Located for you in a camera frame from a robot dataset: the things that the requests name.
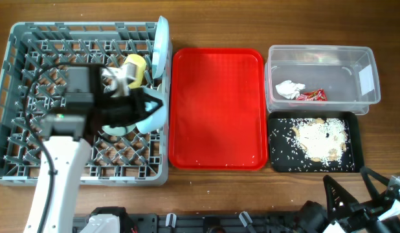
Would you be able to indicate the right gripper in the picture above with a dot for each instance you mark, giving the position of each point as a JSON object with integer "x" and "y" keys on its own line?
{"x": 366, "y": 211}

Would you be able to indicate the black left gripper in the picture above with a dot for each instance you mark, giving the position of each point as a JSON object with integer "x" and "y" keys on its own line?
{"x": 140, "y": 99}

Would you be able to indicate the light green bowl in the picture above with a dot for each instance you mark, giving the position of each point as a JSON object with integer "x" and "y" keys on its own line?
{"x": 118, "y": 131}

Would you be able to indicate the blue bowl with rice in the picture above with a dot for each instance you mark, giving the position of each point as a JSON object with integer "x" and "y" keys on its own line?
{"x": 154, "y": 100}

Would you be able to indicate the yellow plastic cup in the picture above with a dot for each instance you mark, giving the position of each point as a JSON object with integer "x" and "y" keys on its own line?
{"x": 138, "y": 68}

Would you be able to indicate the light blue plate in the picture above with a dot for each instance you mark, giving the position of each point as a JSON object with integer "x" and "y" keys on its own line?
{"x": 160, "y": 47}

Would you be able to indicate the red snack wrapper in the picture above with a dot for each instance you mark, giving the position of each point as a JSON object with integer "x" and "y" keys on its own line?
{"x": 318, "y": 95}

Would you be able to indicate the white tissue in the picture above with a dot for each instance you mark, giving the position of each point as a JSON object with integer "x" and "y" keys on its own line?
{"x": 289, "y": 89}

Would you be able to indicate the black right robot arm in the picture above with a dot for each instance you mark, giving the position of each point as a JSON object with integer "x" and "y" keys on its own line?
{"x": 317, "y": 215}

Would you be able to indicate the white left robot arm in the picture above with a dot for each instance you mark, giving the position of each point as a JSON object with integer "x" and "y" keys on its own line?
{"x": 66, "y": 141}

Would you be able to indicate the spilled rice food waste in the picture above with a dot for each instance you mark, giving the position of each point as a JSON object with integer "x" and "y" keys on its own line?
{"x": 321, "y": 140}

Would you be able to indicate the grey dishwasher rack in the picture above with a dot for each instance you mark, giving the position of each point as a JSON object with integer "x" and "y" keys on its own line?
{"x": 27, "y": 94}

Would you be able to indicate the black plastic tray bin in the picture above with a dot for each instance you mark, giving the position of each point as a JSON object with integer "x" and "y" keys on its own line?
{"x": 286, "y": 156}

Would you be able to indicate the red plastic tray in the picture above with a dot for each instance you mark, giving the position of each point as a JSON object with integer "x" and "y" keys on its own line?
{"x": 218, "y": 116}

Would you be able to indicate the clear plastic bin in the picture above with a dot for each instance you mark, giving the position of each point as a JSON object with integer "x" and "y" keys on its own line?
{"x": 347, "y": 74}

